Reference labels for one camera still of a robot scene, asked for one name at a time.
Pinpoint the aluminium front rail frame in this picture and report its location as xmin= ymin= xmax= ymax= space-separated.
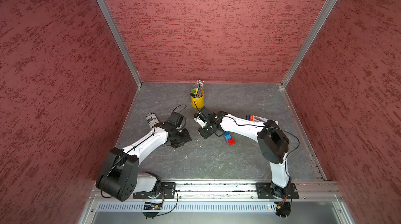
xmin=79 ymin=179 xmax=354 ymax=224

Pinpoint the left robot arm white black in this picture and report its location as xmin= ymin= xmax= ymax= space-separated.
xmin=96 ymin=123 xmax=192 ymax=202

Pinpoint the pens bundle in cup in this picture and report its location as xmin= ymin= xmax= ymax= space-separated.
xmin=190 ymin=80 xmax=204 ymax=98

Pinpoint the red lego brick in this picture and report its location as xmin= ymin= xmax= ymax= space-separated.
xmin=228 ymin=138 xmax=236 ymax=146

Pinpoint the small striped can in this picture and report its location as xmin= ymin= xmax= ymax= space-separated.
xmin=146 ymin=113 xmax=159 ymax=129

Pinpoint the right aluminium corner post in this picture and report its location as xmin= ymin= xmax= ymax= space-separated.
xmin=281 ymin=0 xmax=338 ymax=89

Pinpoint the white slotted cable duct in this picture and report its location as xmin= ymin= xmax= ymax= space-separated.
xmin=97 ymin=202 xmax=276 ymax=213

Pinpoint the white blue red flat box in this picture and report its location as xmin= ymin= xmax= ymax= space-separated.
xmin=246 ymin=114 xmax=269 ymax=123

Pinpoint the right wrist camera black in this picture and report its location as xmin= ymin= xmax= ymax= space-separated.
xmin=194 ymin=107 xmax=217 ymax=128

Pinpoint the yellow pen cup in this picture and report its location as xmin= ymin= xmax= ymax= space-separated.
xmin=190 ymin=88 xmax=205 ymax=110

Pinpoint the aluminium corner post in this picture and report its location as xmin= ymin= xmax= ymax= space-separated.
xmin=281 ymin=0 xmax=338 ymax=89
xmin=96 ymin=0 xmax=143 ymax=89

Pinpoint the left aluminium corner post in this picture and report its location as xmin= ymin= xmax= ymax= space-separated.
xmin=96 ymin=0 xmax=143 ymax=89

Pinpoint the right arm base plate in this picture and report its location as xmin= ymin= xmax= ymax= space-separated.
xmin=255 ymin=182 xmax=299 ymax=200

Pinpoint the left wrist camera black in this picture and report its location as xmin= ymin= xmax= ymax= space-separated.
xmin=167 ymin=112 xmax=187 ymax=130

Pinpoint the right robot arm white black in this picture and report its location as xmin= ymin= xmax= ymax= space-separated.
xmin=194 ymin=111 xmax=299 ymax=200

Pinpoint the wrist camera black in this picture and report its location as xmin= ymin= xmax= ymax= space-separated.
xmin=167 ymin=112 xmax=187 ymax=130
xmin=194 ymin=107 xmax=217 ymax=128

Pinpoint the blue lego plate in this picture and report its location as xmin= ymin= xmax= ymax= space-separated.
xmin=224 ymin=132 xmax=232 ymax=142

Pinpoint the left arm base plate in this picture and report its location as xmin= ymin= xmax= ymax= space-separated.
xmin=132 ymin=182 xmax=176 ymax=200

